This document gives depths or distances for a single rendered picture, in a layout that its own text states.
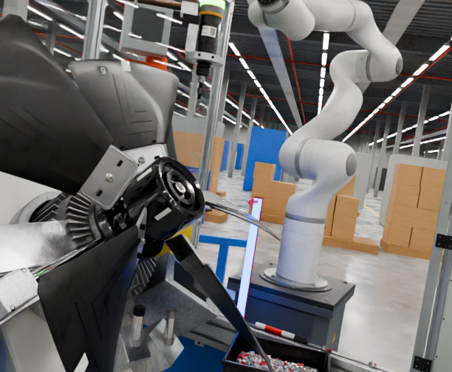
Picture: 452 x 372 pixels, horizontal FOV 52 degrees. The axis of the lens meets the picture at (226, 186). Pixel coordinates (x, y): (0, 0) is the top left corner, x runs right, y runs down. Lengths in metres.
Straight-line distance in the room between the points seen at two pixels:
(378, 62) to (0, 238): 1.18
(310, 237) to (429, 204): 7.58
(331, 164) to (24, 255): 0.85
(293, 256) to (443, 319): 1.37
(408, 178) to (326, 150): 7.52
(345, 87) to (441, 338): 1.53
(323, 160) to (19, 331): 0.86
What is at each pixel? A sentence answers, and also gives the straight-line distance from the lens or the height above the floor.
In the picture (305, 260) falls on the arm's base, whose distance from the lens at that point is 1.36.
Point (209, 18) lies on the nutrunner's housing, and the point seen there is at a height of 1.52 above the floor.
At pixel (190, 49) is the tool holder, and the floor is 1.46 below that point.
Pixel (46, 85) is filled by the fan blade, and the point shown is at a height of 1.34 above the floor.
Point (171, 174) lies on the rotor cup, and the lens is 0.76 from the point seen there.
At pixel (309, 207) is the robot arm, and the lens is 1.34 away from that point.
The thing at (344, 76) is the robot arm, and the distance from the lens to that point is 1.54.
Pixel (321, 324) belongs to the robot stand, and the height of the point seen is 0.88.
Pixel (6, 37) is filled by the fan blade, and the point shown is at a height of 1.40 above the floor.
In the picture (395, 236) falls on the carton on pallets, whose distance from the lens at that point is 8.86.
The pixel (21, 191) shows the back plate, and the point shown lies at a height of 1.16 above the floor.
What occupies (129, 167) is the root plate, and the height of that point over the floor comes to 1.24.
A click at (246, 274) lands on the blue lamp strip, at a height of 0.99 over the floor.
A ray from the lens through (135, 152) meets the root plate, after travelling 0.86.
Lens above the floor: 1.29
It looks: 4 degrees down
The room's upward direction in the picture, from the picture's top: 9 degrees clockwise
